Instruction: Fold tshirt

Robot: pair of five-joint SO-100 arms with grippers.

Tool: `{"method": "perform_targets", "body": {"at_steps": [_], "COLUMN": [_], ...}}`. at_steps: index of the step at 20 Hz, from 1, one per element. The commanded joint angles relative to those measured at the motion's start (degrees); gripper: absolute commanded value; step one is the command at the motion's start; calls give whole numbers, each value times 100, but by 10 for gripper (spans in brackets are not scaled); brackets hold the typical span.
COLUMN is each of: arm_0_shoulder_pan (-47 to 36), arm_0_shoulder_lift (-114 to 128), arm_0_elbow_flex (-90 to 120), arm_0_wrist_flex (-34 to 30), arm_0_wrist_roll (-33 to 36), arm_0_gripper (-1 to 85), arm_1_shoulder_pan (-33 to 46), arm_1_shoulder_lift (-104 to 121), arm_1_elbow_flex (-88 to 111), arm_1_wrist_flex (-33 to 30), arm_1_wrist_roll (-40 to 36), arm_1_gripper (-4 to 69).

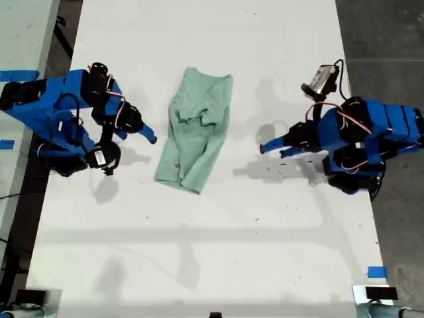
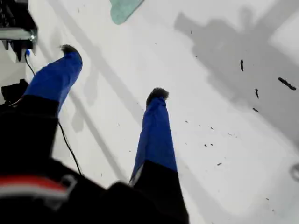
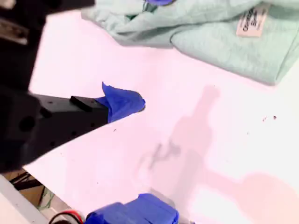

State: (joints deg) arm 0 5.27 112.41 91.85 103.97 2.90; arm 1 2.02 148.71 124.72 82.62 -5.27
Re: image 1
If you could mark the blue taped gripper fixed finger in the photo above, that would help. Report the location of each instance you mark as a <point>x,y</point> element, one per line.
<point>275,144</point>
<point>149,132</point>

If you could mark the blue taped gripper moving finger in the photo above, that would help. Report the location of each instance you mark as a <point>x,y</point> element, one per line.
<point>288,153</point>
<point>121,135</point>

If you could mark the pale green T-shirt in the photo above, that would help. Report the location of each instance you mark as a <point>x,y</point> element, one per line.
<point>192,142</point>

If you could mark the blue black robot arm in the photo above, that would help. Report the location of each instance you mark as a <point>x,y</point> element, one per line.
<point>56,99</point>
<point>381,126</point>

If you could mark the black stand leg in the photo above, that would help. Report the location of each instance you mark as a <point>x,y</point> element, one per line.
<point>64,36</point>

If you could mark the long blue tape strip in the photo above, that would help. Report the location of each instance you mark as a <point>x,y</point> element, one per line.
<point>18,75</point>

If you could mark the square blue tape piece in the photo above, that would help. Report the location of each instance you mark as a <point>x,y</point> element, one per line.
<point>377,272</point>

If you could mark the white metal plate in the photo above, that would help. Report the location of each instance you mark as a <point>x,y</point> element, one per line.
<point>358,295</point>

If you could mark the small black box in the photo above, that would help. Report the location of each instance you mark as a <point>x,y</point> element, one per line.
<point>31,295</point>
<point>381,293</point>

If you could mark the small black knob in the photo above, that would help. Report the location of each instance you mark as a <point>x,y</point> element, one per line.
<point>215,314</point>

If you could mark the black camera box white label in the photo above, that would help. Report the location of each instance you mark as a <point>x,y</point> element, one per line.
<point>101,157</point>

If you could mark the black camera box silver face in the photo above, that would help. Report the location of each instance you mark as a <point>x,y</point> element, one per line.
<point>321,79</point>

